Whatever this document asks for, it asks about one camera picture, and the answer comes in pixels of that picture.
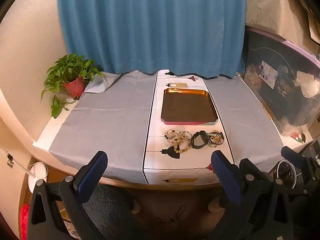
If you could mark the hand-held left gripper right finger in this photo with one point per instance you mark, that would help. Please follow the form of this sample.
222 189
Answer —
226 180

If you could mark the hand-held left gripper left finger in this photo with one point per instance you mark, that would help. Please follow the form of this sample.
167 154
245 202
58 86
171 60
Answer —
92 177

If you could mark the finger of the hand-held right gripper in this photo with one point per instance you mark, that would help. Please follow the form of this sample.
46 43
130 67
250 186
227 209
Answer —
291 155

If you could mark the black green wristwatch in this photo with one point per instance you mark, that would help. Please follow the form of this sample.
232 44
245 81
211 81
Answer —
203 133

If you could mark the gold tray with pink rim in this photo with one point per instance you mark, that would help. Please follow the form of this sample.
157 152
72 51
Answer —
187 105

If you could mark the dark grey seat cushion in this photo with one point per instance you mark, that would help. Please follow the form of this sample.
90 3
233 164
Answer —
107 205

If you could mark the white round lamp base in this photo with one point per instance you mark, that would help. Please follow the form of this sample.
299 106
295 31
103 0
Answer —
37 172

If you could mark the clear storage box purple lid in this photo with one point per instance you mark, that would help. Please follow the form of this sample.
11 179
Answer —
275 100

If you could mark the grey table cloth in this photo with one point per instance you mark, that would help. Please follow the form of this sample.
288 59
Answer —
105 120

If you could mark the white table runner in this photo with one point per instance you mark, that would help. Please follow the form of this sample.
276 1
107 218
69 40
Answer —
155 155

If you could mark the red fuzzy cloth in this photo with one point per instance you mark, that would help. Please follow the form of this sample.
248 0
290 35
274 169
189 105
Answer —
24 222

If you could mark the potted green plant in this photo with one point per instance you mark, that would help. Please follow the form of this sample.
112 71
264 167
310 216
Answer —
72 85

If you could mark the beige fabric storage box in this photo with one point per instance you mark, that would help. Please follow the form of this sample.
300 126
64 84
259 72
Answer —
272 7

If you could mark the blue curtain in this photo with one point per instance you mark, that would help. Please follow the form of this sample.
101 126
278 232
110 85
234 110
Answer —
150 25

